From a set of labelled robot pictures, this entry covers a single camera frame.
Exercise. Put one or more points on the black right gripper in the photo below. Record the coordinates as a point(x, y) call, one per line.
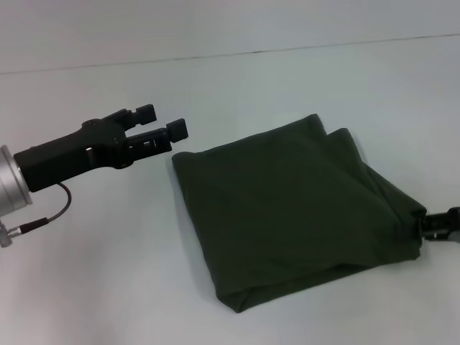
point(455, 223)

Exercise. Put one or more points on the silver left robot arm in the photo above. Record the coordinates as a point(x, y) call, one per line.
point(12, 183)

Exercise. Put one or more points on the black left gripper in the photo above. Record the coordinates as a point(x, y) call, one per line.
point(72, 158)

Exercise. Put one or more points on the dark green FREE t-shirt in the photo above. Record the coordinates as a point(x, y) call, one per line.
point(287, 215)

